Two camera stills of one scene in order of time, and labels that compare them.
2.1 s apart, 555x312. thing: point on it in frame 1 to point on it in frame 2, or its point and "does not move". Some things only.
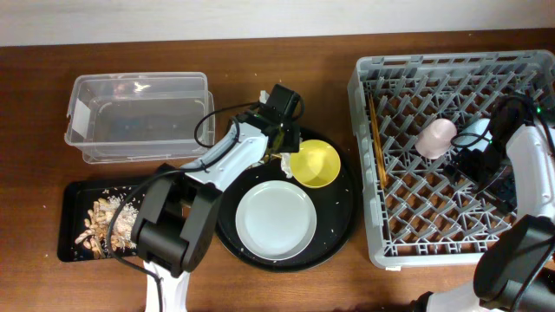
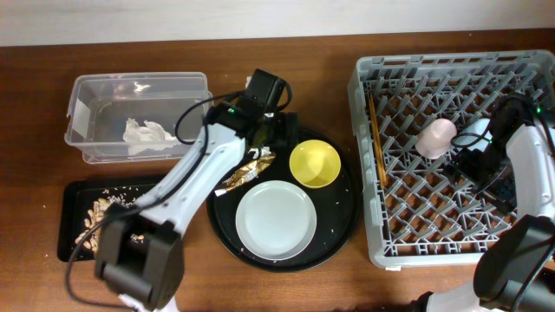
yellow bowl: x=315 y=163 does not move
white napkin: x=286 y=164 to x=150 y=135
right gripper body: x=485 y=169 does not move
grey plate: x=276 y=220 does not move
